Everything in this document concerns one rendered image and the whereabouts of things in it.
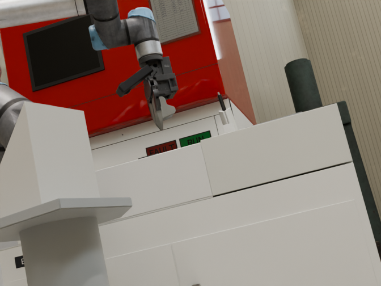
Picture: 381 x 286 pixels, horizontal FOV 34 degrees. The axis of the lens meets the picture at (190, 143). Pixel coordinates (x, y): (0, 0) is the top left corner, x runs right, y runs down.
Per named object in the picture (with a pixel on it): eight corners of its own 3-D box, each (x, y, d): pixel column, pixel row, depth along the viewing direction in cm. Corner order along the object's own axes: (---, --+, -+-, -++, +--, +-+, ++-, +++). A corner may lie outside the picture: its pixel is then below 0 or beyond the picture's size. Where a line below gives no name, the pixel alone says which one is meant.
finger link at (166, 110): (180, 123, 176) (173, 93, 178) (160, 127, 175) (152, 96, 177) (177, 127, 179) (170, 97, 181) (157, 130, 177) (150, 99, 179)
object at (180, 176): (34, 244, 178) (26, 196, 181) (220, 198, 166) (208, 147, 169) (17, 245, 169) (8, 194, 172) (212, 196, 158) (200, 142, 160)
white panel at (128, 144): (46, 259, 237) (29, 156, 245) (255, 207, 220) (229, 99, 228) (42, 259, 234) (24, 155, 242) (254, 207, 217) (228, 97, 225)
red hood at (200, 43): (97, 173, 310) (76, 59, 322) (258, 130, 292) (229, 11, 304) (18, 154, 238) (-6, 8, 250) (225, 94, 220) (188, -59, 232)
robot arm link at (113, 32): (84, 9, 181) (122, 3, 182) (91, 42, 189) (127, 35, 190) (87, 25, 175) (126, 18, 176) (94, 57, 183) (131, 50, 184)
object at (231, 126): (231, 155, 192) (221, 113, 194) (243, 152, 191) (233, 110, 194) (227, 152, 186) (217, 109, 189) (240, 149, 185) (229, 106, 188)
